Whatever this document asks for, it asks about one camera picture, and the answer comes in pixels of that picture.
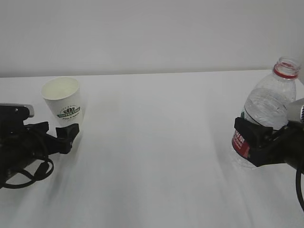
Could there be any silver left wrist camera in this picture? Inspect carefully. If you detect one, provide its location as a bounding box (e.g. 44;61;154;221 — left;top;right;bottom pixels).
0;103;35;121

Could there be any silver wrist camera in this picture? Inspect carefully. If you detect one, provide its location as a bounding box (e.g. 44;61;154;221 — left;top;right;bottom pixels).
0;103;35;121
287;98;304;124

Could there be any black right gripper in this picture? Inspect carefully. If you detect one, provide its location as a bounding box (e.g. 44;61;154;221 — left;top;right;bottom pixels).
234;117;304;170

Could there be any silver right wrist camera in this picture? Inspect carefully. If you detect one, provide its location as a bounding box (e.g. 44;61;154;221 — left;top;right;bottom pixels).
287;98;304;124

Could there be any clear water bottle red label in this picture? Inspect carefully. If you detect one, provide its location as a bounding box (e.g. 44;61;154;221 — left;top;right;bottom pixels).
231;57;301;169

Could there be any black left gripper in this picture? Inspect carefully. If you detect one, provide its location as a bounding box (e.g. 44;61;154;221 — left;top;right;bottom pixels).
0;122;79;181

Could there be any white paper cup green logo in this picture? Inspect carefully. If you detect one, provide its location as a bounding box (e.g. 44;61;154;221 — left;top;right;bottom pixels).
41;77;83;127

